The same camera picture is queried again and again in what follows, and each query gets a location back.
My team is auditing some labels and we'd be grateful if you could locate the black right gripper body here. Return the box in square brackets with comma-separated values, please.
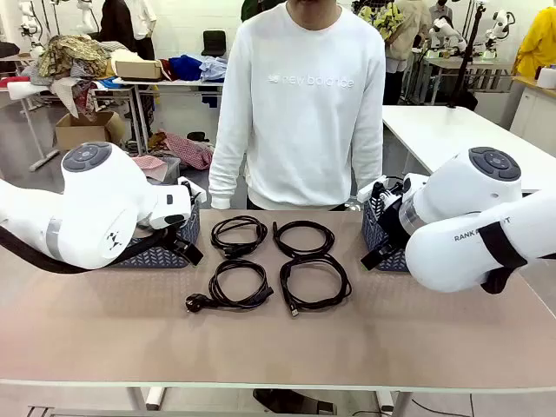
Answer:
[374, 202, 412, 254]

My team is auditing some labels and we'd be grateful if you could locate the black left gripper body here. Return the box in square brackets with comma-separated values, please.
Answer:
[169, 225, 191, 253]

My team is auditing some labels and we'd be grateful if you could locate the black cable with power connector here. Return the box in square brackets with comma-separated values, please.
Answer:
[210, 215, 269, 262]

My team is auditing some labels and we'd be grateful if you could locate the black cable with round plug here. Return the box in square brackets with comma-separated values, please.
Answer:
[185, 259, 275, 313]

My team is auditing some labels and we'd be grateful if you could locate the thin black cable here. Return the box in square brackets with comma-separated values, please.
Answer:
[272, 220, 336, 258]

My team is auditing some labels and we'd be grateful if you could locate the black cable with USB plug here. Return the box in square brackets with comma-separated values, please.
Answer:
[279, 256, 352, 321]

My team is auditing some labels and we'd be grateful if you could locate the person's right forearm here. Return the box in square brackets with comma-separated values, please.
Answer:
[208, 129, 248, 210]

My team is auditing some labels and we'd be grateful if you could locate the person's left forearm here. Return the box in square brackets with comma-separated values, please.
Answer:
[347, 129, 386, 196]

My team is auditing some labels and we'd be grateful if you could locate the blue-grey lattice plastic basket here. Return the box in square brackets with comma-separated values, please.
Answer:
[115, 199, 202, 269]
[361, 202, 412, 273]

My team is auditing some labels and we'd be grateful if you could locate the grey crate with pink cloth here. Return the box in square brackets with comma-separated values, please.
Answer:
[132, 155, 182, 183]

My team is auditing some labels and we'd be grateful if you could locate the plaid clothes heap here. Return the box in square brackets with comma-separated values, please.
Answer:
[147, 129, 216, 170]

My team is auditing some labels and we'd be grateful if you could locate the person in white sweatshirt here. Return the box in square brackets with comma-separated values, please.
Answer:
[208, 0, 387, 211]

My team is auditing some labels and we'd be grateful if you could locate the open cardboard box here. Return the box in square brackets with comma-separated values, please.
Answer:
[54, 111, 127, 151]

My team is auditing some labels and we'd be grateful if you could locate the white table leg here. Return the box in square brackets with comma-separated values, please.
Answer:
[376, 390, 412, 417]
[125, 386, 167, 412]

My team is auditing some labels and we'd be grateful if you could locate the white background table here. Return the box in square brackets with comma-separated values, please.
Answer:
[111, 76, 225, 156]

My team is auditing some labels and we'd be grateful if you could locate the black shoe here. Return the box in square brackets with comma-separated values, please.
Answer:
[253, 388, 339, 417]

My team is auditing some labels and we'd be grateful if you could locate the blue cloth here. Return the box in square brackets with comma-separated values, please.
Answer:
[168, 55, 203, 82]

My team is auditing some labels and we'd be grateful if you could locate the light blue shirt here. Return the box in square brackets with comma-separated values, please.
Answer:
[198, 56, 229, 83]

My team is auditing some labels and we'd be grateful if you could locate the closed flat cardboard box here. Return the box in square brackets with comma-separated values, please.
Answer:
[113, 59, 164, 81]

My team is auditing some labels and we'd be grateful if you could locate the black tripod pole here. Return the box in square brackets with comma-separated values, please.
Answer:
[449, 6, 486, 109]

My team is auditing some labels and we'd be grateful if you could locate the white cabinet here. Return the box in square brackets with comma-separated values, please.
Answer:
[510, 76, 556, 140]

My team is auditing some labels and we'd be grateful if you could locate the grey background work table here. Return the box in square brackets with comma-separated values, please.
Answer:
[419, 54, 516, 105]

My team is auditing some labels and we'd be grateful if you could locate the black chair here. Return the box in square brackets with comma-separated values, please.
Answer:
[202, 30, 228, 57]

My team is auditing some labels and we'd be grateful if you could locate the person in beige jacket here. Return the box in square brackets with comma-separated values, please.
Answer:
[384, 0, 434, 105]

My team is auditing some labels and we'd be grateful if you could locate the yellow floral shirt person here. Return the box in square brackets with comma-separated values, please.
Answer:
[355, 0, 407, 43]

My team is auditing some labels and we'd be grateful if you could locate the white ironing board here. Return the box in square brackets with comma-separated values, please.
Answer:
[6, 80, 62, 173]

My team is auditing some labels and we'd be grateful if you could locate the pile of patterned clothes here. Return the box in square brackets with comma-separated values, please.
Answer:
[30, 34, 116, 95]

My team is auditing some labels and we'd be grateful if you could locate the person in white t-shirt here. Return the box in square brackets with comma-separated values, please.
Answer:
[129, 0, 157, 62]

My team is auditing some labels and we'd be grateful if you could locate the person in black jacket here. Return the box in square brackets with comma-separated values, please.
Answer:
[99, 0, 136, 53]

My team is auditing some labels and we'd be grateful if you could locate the person in yellow jacket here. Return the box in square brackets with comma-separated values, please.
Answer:
[513, 7, 556, 82]

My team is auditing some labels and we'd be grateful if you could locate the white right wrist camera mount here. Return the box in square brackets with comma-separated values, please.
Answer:
[358, 173, 429, 206]

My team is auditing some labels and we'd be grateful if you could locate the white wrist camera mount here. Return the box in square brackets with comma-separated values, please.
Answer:
[176, 175, 205, 204]
[358, 173, 429, 206]

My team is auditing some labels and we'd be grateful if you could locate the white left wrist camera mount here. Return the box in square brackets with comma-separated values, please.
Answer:
[176, 175, 205, 204]

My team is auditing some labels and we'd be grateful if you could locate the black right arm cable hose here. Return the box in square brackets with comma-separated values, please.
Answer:
[477, 220, 556, 295]

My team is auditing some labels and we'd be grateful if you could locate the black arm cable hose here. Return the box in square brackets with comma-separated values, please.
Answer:
[477, 220, 556, 295]
[0, 225, 179, 275]

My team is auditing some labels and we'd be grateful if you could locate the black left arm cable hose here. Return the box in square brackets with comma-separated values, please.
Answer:
[0, 225, 179, 275]

